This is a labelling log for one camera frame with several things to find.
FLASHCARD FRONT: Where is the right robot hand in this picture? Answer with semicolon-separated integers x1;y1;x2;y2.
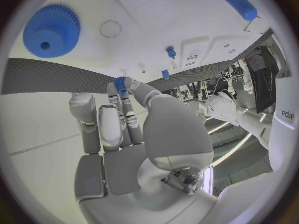
68;76;219;224

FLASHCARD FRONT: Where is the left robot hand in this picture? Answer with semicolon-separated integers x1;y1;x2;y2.
183;98;209;116

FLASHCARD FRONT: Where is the white task board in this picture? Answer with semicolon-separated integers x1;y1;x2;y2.
7;0;274;85

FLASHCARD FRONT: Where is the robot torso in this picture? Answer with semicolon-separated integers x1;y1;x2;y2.
268;33;299;173

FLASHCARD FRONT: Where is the long blue cylinder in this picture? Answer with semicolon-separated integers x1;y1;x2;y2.
211;0;259;22

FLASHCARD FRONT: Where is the large blue gear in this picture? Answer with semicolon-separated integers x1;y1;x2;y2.
22;2;82;59

